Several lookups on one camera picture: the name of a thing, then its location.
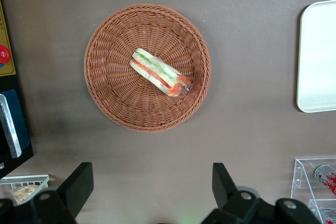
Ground cream rectangular plastic tray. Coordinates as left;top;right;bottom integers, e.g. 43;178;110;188
296;0;336;113

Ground round brown wicker basket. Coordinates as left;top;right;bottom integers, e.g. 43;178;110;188
83;4;212;133

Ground silver metal bracket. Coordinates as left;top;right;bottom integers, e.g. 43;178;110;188
0;93;23;159

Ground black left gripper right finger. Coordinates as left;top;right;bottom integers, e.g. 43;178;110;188
201;162;322;224

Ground plastic-wrapped triangle sandwich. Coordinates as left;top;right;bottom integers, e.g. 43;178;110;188
130;47;194;98

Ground red emergency stop button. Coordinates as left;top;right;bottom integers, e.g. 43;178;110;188
0;45;11;65

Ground clear acrylic display box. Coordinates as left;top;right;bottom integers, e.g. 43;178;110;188
290;157;336;224

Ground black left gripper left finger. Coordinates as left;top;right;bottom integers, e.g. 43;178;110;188
0;162;95;224

